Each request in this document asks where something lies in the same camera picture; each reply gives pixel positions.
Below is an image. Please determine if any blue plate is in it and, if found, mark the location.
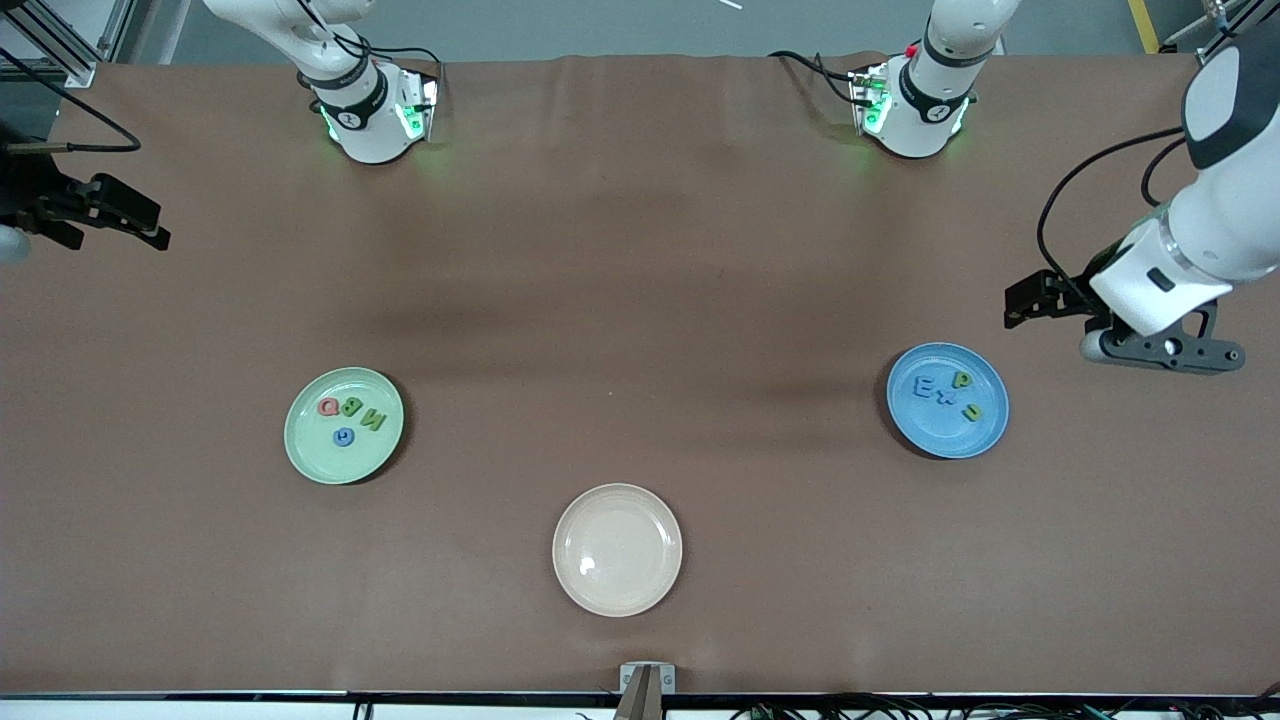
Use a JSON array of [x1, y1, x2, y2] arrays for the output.
[[886, 342, 1011, 460]]

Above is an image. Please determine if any green plate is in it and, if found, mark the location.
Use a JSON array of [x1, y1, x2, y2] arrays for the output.
[[284, 367, 406, 486]]

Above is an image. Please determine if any brown table mat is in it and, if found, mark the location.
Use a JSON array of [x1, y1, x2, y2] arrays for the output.
[[0, 52, 1280, 698]]

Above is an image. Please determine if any beige plate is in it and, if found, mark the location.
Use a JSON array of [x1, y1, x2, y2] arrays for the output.
[[552, 483, 684, 618]]

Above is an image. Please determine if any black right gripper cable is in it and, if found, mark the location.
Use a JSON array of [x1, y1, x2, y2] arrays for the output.
[[0, 45, 142, 155]]

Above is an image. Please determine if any aluminium frame profile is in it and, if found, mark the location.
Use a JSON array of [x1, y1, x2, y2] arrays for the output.
[[95, 0, 141, 61], [22, 0, 101, 89], [1165, 0, 1280, 76]]

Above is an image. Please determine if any silver left arm base bracket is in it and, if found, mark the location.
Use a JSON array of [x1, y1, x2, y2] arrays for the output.
[[850, 65, 891, 136]]

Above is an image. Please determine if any black right arm base cable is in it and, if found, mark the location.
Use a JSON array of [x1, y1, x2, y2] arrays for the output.
[[365, 44, 443, 71]]

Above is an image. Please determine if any black arm base cable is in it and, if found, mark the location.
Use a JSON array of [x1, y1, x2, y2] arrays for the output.
[[768, 50, 871, 109], [365, 44, 443, 71]]

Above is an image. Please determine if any silver right arm base bracket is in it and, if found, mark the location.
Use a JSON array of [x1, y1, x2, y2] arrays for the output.
[[395, 68, 441, 143]]

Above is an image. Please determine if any black left arm base cable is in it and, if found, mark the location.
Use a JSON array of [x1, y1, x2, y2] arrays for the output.
[[768, 50, 871, 109]]

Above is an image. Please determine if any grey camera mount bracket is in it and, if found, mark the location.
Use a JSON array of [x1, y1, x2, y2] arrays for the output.
[[619, 662, 677, 720]]

